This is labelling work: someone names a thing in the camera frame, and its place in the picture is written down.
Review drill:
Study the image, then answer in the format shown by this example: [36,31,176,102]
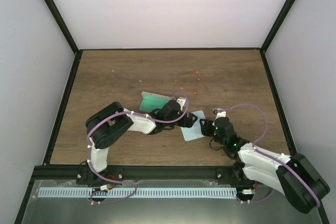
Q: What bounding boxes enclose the pink transparent sunglasses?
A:
[172,70,201,95]

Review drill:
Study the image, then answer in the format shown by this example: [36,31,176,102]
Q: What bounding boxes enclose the grey glasses case green inside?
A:
[139,91,173,112]

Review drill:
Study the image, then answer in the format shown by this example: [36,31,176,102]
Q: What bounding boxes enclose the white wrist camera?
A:
[213,108,226,119]
[176,97,187,110]

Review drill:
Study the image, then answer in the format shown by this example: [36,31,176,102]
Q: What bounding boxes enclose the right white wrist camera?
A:
[213,108,226,119]

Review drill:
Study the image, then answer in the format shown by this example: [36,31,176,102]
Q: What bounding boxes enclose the black aluminium frame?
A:
[14,0,330,224]

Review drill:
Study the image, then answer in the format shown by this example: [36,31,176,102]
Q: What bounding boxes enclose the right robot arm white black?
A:
[199,116,330,214]

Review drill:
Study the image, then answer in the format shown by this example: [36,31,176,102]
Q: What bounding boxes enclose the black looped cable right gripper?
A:
[209,138,226,152]

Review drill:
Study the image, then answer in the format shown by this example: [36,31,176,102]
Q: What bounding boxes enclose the light blue cleaning cloth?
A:
[181,110,205,142]

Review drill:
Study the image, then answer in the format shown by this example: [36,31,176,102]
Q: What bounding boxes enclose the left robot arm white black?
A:
[85,98,198,184]

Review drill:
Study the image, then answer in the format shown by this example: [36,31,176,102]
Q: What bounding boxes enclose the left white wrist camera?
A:
[176,97,187,110]

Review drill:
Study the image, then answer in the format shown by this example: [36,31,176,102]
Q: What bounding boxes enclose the light blue slotted cable duct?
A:
[37,187,237,199]

